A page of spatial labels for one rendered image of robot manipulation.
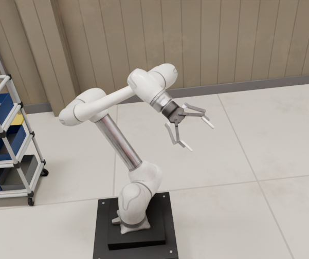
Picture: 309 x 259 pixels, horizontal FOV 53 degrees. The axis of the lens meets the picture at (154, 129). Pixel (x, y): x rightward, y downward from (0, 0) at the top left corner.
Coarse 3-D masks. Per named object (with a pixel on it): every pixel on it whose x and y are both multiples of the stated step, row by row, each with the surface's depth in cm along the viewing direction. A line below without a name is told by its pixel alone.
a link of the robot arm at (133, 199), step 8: (128, 184) 182; (136, 184) 182; (120, 192) 180; (128, 192) 177; (136, 192) 177; (144, 192) 183; (120, 200) 179; (128, 200) 176; (136, 200) 176; (144, 200) 181; (120, 208) 181; (128, 208) 177; (136, 208) 177; (144, 208) 184; (120, 216) 189; (128, 216) 180; (136, 216) 181; (144, 216) 189
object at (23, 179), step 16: (0, 96) 234; (16, 96) 238; (0, 112) 218; (16, 112) 234; (0, 128) 210; (16, 128) 252; (0, 144) 240; (16, 144) 238; (0, 160) 233; (16, 160) 228; (32, 160) 264; (0, 176) 252; (16, 176) 259; (32, 176) 262; (0, 192) 251; (16, 192) 250; (32, 192) 250
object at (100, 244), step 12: (168, 192) 218; (108, 204) 213; (168, 204) 209; (108, 216) 205; (168, 216) 201; (96, 228) 199; (168, 228) 194; (96, 240) 191; (168, 240) 187; (96, 252) 185; (108, 252) 184; (120, 252) 184; (132, 252) 183; (144, 252) 182; (156, 252) 182; (168, 252) 181
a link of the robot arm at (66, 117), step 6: (72, 102) 172; (78, 102) 171; (84, 102) 173; (66, 108) 169; (72, 108) 164; (60, 114) 172; (66, 114) 166; (72, 114) 163; (60, 120) 173; (66, 120) 168; (72, 120) 165; (78, 120) 164
